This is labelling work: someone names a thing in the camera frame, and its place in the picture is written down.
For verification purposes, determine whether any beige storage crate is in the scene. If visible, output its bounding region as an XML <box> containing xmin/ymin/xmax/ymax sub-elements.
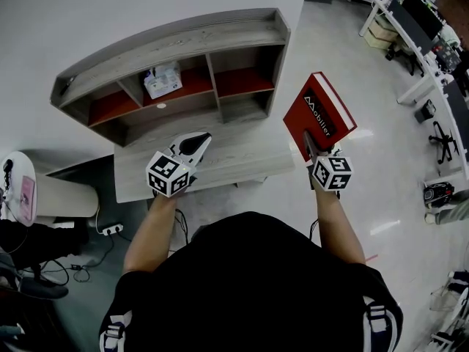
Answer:
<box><xmin>369</xmin><ymin>15</ymin><xmax>399</xmax><ymax>40</ymax></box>
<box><xmin>364</xmin><ymin>31</ymin><xmax>391</xmax><ymax>51</ymax></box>

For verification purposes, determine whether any black bag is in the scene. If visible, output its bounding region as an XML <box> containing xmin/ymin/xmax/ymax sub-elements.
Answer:
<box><xmin>423</xmin><ymin>181</ymin><xmax>455</xmax><ymax>208</ymax></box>

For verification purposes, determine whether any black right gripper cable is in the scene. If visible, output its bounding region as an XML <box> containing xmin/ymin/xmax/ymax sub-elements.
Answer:
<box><xmin>309</xmin><ymin>218</ymin><xmax>323</xmax><ymax>243</ymax></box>

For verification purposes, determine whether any long white office desk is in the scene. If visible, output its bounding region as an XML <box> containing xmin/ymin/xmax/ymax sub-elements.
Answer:
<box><xmin>347</xmin><ymin>0</ymin><xmax>469</xmax><ymax>181</ymax></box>

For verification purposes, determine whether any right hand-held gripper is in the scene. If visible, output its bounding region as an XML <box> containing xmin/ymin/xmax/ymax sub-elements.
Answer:
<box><xmin>301</xmin><ymin>130</ymin><xmax>354</xmax><ymax>199</ymax></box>

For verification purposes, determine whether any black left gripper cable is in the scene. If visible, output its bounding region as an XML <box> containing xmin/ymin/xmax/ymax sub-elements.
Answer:
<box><xmin>174</xmin><ymin>209</ymin><xmax>191</xmax><ymax>247</ymax></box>

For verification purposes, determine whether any sticker covered board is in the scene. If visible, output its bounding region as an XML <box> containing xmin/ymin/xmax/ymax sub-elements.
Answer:
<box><xmin>432</xmin><ymin>38</ymin><xmax>462</xmax><ymax>65</ymax></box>

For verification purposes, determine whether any person's left forearm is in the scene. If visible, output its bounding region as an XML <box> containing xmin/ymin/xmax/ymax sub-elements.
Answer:
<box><xmin>122</xmin><ymin>194</ymin><xmax>179</xmax><ymax>274</ymax></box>

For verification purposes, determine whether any grey wooden desk hutch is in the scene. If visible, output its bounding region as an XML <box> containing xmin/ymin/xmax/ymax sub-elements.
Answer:
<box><xmin>49</xmin><ymin>7</ymin><xmax>292</xmax><ymax>148</ymax></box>

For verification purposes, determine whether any black device with cable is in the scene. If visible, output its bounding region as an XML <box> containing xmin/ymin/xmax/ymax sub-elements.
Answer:
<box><xmin>1</xmin><ymin>158</ymin><xmax>14</xmax><ymax>194</ymax></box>

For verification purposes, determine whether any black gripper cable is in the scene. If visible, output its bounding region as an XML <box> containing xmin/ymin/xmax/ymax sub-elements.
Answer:
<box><xmin>309</xmin><ymin>218</ymin><xmax>323</xmax><ymax>243</ymax></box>
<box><xmin>174</xmin><ymin>209</ymin><xmax>191</xmax><ymax>247</ymax></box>

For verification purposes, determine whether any person's black shirt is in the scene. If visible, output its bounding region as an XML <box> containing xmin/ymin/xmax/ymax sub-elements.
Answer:
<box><xmin>98</xmin><ymin>210</ymin><xmax>404</xmax><ymax>352</ymax></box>

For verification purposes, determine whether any red hardcover book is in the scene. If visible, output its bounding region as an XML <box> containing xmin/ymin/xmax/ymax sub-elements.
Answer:
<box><xmin>281</xmin><ymin>71</ymin><xmax>358</xmax><ymax>164</ymax></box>

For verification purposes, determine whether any black waste bin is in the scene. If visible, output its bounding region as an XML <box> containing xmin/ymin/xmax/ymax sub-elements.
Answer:
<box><xmin>415</xmin><ymin>99</ymin><xmax>437</xmax><ymax>124</ymax></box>

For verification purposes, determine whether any white table with beige pedestal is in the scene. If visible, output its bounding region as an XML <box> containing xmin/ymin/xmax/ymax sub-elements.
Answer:
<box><xmin>0</xmin><ymin>151</ymin><xmax>100</xmax><ymax>229</ymax></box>

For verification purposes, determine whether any pink booklet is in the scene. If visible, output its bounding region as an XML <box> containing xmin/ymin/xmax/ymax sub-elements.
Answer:
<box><xmin>20</xmin><ymin>175</ymin><xmax>37</xmax><ymax>221</ymax></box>

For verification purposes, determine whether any light grey wooden desk top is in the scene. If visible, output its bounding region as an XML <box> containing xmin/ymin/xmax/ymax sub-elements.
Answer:
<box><xmin>113</xmin><ymin>114</ymin><xmax>297</xmax><ymax>204</ymax></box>

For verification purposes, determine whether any black computer monitor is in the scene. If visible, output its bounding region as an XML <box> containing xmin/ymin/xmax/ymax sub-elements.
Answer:
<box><xmin>402</xmin><ymin>0</ymin><xmax>444</xmax><ymax>42</ymax></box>

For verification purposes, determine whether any white power cable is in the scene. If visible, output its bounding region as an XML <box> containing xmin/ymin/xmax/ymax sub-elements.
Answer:
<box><xmin>95</xmin><ymin>203</ymin><xmax>106</xmax><ymax>234</ymax></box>

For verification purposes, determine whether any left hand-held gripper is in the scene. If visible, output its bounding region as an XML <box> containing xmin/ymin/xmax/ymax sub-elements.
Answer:
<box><xmin>145</xmin><ymin>131</ymin><xmax>214</xmax><ymax>199</ymax></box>

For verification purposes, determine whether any person's right forearm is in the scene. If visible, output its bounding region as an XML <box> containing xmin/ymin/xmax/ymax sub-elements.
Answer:
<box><xmin>314</xmin><ymin>188</ymin><xmax>366</xmax><ymax>265</ymax></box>

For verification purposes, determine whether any black office chair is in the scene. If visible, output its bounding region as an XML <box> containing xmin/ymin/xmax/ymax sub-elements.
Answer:
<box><xmin>428</xmin><ymin>121</ymin><xmax>461</xmax><ymax>165</ymax></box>
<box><xmin>384</xmin><ymin>38</ymin><xmax>426</xmax><ymax>76</ymax></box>

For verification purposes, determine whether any black floor cable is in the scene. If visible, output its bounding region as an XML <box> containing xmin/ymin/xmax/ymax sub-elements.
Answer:
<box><xmin>21</xmin><ymin>232</ymin><xmax>128</xmax><ymax>285</ymax></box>

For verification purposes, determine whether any white tissue box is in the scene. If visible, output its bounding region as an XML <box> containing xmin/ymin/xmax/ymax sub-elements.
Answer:
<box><xmin>143</xmin><ymin>61</ymin><xmax>183</xmax><ymax>100</ymax></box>

